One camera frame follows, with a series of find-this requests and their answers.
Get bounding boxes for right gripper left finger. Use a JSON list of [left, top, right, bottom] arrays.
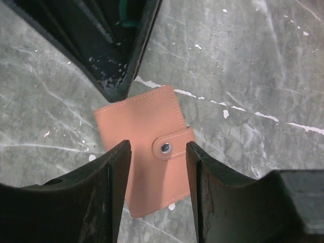
[[1, 140, 132, 242]]

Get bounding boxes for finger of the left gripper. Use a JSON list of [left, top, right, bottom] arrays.
[[6, 0, 161, 103]]

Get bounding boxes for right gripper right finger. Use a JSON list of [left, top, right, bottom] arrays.
[[186, 142, 323, 242]]

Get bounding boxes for pink leather card holder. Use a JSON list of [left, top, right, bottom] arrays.
[[94, 86, 195, 218]]

